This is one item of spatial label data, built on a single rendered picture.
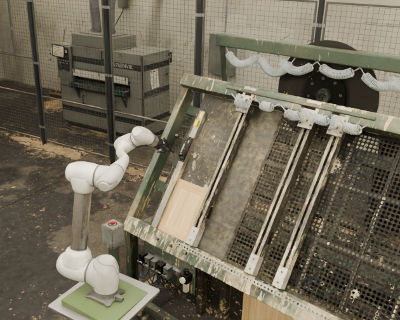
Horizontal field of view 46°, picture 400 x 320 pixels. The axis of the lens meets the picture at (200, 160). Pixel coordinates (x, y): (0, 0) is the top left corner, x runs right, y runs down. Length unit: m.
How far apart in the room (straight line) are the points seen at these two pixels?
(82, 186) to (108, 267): 0.52
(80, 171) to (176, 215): 0.96
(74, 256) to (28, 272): 1.85
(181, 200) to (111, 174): 0.87
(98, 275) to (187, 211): 0.85
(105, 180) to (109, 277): 0.62
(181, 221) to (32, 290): 1.71
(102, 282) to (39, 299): 1.54
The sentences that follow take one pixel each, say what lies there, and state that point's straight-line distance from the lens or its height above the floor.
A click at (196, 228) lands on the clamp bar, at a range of 3.27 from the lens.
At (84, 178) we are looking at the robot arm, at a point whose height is 1.55.
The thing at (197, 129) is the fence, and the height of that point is 1.56.
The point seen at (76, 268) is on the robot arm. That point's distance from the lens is 3.00.
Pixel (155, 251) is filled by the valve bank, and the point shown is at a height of 0.76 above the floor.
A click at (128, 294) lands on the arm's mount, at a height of 0.76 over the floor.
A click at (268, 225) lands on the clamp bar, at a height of 1.20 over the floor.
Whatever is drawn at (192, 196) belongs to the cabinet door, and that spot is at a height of 1.15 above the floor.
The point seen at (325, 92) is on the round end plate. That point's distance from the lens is 3.56.
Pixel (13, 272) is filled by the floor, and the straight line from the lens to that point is 4.83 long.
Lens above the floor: 2.69
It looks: 22 degrees down
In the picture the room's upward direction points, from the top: 2 degrees clockwise
